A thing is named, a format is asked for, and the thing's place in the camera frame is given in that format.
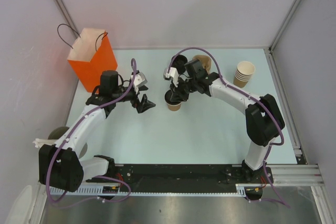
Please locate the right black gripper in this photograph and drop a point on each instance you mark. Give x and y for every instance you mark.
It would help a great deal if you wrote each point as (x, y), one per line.
(177, 94)

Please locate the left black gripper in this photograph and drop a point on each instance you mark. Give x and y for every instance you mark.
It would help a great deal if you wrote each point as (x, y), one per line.
(144, 104)

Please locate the black plastic cup lid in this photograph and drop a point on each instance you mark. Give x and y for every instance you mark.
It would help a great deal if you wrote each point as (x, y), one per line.
(172, 98)

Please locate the orange paper bag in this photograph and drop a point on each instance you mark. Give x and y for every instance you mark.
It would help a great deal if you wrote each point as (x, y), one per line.
(90, 55)

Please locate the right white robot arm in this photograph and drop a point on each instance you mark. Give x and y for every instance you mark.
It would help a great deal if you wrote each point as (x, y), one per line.
(263, 118)

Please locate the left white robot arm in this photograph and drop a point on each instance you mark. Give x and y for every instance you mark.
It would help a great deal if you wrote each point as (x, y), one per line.
(59, 163)

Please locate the stack of black lids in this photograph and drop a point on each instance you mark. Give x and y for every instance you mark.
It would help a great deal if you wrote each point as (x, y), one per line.
(179, 63)

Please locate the stack of paper cups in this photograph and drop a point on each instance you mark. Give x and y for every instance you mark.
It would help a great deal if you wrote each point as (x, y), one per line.
(244, 73)

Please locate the grey tape roll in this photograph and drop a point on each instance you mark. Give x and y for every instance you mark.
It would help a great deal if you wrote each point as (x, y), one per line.
(59, 132)

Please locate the white crumpled cloth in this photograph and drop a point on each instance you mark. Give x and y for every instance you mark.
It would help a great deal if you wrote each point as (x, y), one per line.
(40, 142)

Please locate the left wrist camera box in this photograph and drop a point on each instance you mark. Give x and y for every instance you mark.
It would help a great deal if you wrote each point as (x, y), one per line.
(140, 82)

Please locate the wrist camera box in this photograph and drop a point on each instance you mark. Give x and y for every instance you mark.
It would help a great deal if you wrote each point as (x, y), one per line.
(140, 82)
(172, 75)

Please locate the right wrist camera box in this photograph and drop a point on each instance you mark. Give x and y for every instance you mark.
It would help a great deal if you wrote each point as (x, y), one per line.
(172, 75)

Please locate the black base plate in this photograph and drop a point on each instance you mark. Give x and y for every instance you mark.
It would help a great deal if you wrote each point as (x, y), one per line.
(187, 178)

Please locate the aluminium frame rail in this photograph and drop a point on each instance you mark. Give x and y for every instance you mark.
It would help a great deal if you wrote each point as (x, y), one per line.
(296, 175)

